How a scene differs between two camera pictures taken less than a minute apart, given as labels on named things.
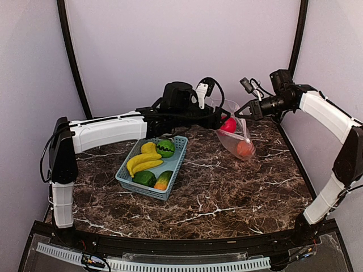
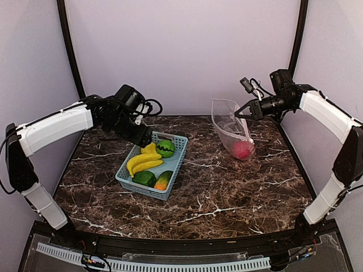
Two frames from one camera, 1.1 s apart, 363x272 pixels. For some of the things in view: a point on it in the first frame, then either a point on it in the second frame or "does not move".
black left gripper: x=217 y=123 → x=142 y=138
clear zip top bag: x=239 y=143 does not move
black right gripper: x=256 y=109 does not move
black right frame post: x=299 y=36 does not move
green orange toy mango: x=163 y=180 does not move
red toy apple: x=229 y=125 → x=243 y=149
